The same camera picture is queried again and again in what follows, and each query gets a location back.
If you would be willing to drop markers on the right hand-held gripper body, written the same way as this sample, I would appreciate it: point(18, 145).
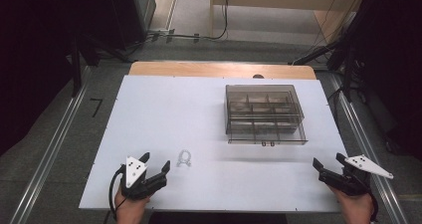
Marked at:
point(351, 182)

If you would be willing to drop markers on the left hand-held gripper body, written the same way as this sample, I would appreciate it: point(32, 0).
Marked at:
point(134, 171)

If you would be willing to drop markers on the small clear silver trinket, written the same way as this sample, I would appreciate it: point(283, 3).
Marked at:
point(180, 159)

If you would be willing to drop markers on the transparent grey compartment box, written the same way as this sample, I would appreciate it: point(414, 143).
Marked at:
point(263, 112)

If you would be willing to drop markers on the person's right hand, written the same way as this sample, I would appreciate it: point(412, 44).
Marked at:
point(356, 209)

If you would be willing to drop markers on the person's left hand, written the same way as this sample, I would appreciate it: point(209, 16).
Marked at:
point(129, 210)

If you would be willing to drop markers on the black metal stand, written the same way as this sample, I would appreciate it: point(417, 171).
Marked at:
point(345, 61)
point(77, 61)

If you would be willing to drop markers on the dark cabinet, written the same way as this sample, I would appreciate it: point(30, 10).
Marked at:
point(132, 11)

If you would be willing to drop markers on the dark curtain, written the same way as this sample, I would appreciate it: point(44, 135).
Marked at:
point(30, 58)

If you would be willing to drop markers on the light wooden shelf unit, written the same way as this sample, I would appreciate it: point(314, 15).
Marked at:
point(282, 0)

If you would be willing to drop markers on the metal floor rail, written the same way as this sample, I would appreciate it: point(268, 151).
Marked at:
point(49, 151)
point(365, 144)

